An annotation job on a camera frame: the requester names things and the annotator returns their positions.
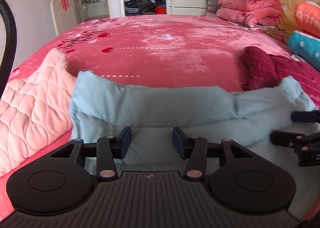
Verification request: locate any light blue puffer jacket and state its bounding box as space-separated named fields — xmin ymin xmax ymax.
xmin=69 ymin=71 xmax=319 ymax=218

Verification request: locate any dark clothes pile lower shelf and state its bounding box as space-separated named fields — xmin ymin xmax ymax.
xmin=124 ymin=0 xmax=167 ymax=16

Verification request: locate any teal floral pillow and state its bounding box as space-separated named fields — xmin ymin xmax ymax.
xmin=288 ymin=30 xmax=320 ymax=71

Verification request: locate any dark red puffer jacket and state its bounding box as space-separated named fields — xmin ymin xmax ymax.
xmin=240 ymin=46 xmax=319 ymax=106

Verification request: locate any pink quilted jacket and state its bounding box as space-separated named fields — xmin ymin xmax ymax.
xmin=1 ymin=48 xmax=76 ymax=175

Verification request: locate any orange good luck pillow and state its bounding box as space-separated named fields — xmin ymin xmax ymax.
xmin=294 ymin=1 xmax=320 ymax=38

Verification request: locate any folded pink blanket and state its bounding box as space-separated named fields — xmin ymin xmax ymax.
xmin=216 ymin=0 xmax=282 ymax=28

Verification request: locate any black hose cable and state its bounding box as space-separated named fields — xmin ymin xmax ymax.
xmin=0 ymin=0 xmax=18 ymax=98

